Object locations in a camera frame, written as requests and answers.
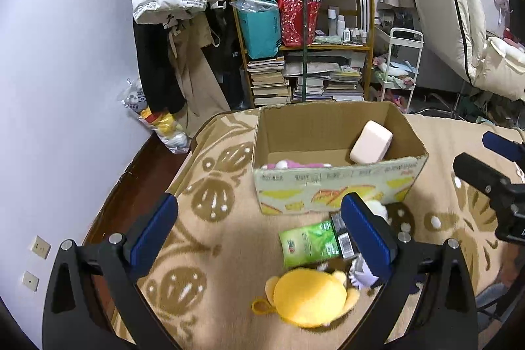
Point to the cream reclining chair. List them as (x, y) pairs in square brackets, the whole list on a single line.
[(455, 30)]

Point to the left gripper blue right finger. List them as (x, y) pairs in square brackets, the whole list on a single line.
[(372, 235)]

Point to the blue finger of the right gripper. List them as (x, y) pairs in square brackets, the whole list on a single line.
[(478, 174), (510, 150)]

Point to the black cigarette box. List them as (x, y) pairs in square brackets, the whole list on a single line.
[(346, 245)]

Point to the open cardboard box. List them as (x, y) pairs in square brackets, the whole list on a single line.
[(325, 132)]

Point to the white wall socket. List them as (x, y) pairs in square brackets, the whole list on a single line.
[(30, 281), (40, 247)]

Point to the yellow bear plush toy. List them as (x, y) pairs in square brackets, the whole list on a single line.
[(307, 298)]

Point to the pink white plush toy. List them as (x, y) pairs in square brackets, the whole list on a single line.
[(289, 164)]

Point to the lower white wall socket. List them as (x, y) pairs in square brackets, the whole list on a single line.
[(30, 281)]

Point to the upper white wall socket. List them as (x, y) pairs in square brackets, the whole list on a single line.
[(40, 247)]

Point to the teal bag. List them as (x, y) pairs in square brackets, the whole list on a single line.
[(260, 27)]

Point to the pink swirl marshmallow cushion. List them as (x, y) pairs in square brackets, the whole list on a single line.
[(372, 144)]

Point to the white yellow small plush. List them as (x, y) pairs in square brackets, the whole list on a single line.
[(378, 209)]

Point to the beige brown patterned blanket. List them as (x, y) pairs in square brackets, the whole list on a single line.
[(222, 249)]

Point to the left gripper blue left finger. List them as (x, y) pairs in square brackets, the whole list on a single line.
[(148, 234)]

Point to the white metal cart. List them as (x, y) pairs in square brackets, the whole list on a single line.
[(396, 77)]

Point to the red gift bag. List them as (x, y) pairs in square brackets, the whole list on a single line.
[(291, 26)]

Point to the stack of books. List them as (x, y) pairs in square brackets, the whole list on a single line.
[(268, 83)]

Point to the green pole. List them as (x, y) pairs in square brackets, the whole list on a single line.
[(305, 22)]

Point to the green tissue pack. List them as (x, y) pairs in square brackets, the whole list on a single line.
[(309, 244)]

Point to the plastic bag of toys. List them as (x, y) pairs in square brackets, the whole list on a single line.
[(163, 124)]

